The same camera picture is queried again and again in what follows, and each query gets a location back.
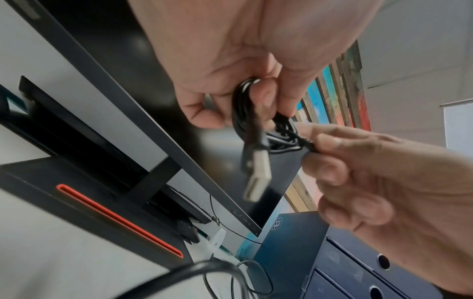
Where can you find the person's right hand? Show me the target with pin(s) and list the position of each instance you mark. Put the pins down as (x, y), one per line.
(406, 189)

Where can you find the person's left hand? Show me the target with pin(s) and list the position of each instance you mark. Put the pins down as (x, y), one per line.
(240, 38)

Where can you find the navy blue drawer unit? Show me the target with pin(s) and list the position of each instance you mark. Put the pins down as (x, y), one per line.
(288, 257)

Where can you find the white display board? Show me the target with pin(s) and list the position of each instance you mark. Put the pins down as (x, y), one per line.
(460, 128)

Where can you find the black computer monitor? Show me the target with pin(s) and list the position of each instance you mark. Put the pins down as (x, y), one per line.
(111, 43)

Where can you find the small black oval device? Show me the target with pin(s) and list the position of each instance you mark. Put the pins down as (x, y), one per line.
(186, 230)

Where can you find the black red-striped monitor stand base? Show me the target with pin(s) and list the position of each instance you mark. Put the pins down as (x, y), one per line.
(37, 181)

